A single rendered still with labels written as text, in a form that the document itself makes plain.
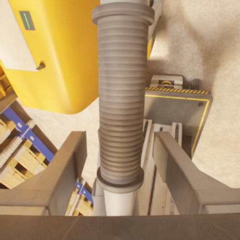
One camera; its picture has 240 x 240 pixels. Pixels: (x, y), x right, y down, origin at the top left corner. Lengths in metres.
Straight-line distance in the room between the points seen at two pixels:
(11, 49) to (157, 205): 1.13
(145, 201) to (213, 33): 1.27
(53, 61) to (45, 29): 0.12
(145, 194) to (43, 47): 1.02
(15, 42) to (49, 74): 0.16
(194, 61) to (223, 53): 0.21
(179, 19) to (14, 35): 1.09
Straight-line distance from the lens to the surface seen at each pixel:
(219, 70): 1.65
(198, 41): 1.52
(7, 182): 2.85
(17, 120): 2.84
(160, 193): 1.24
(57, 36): 0.71
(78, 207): 4.20
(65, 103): 0.86
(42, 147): 3.14
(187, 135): 1.67
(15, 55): 0.84
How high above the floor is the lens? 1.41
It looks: 42 degrees down
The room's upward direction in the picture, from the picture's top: 159 degrees counter-clockwise
